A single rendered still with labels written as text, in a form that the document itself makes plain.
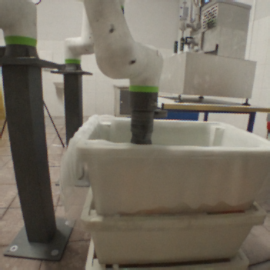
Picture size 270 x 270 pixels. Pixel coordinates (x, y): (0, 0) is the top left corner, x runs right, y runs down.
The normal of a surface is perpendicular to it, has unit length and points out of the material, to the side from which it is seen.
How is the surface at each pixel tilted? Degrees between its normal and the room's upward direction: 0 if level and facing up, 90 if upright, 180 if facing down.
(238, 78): 90
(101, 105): 90
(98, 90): 90
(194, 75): 90
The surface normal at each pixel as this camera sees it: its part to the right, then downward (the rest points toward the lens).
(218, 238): 0.06, 0.36
